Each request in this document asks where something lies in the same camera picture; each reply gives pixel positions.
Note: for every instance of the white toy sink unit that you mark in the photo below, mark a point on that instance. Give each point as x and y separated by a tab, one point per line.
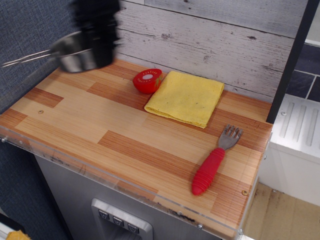
291	161

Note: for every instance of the silver dispenser button panel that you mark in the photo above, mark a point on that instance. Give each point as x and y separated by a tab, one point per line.
116	224

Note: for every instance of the clear acrylic edge guard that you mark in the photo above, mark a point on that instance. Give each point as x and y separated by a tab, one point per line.
150	176

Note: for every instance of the stainless steel saucepan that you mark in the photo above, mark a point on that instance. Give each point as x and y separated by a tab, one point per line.
71	52

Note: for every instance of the red handled metal fork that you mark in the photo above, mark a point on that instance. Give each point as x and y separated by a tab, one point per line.
205	175

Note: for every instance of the yellow folded cloth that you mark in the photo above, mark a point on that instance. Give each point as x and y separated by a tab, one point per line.
186	98

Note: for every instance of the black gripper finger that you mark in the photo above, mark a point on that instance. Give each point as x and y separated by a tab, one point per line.
103	49

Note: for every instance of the yellow object at corner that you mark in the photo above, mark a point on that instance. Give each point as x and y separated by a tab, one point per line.
17	235

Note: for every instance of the grey toy fridge cabinet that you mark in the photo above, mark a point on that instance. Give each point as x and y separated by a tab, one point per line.
74	193

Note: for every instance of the red toy tomato half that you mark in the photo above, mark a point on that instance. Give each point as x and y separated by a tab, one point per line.
148	81

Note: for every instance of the dark right upright post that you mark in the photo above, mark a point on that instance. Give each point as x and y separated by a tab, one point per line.
299	41

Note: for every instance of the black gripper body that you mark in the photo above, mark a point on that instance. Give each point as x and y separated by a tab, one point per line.
97	17

